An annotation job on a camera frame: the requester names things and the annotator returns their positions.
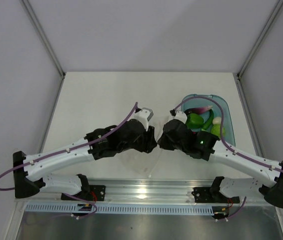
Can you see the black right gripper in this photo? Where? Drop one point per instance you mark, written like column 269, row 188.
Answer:
column 163, row 143

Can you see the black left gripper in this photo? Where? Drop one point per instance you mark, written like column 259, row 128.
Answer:
column 149, row 142

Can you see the clear zip top bag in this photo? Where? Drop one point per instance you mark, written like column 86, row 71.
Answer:
column 141, row 163

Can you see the purple white eggplant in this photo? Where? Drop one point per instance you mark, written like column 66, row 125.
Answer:
column 198, row 110

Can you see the dark green cucumber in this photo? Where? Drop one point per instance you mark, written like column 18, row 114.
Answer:
column 209, row 121

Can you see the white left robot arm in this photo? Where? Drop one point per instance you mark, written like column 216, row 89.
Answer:
column 33, row 175

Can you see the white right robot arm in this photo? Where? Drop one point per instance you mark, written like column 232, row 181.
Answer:
column 265, row 176

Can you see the green bell pepper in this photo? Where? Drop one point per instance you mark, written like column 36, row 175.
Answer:
column 194, row 121

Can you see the light green round squash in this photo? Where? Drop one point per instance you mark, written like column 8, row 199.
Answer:
column 217, row 130

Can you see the white garlic bulb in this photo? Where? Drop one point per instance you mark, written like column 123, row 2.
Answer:
column 217, row 120

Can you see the teal plastic tray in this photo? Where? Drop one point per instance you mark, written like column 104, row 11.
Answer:
column 228, row 131

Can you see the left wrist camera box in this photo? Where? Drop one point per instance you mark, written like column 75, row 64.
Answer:
column 144, row 115

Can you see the aluminium mounting rail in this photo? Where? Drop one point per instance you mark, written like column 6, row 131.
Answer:
column 146, row 191

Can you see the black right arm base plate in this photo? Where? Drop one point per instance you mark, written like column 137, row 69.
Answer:
column 204, row 193

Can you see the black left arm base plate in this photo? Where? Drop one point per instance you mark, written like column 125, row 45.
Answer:
column 97, row 192

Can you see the slotted cable duct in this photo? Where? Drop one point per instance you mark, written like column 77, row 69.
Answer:
column 104, row 208

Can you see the left aluminium frame post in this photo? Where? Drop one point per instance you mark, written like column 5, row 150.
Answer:
column 37, row 26

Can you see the aluminium frame post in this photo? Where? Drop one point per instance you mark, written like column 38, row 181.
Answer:
column 266, row 29
column 37, row 26

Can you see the right aluminium frame post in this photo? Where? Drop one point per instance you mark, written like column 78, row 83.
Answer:
column 266, row 29

